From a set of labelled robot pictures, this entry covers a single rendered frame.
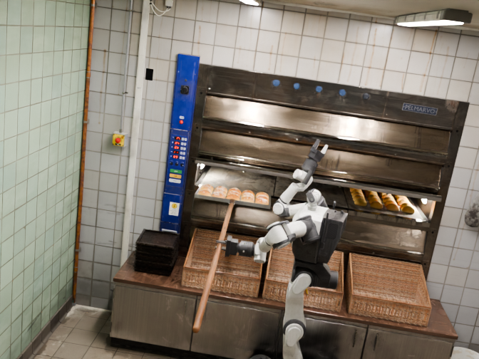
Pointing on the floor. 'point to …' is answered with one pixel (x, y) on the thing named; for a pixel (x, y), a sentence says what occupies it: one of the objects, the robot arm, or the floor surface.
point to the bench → (256, 325)
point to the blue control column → (187, 63)
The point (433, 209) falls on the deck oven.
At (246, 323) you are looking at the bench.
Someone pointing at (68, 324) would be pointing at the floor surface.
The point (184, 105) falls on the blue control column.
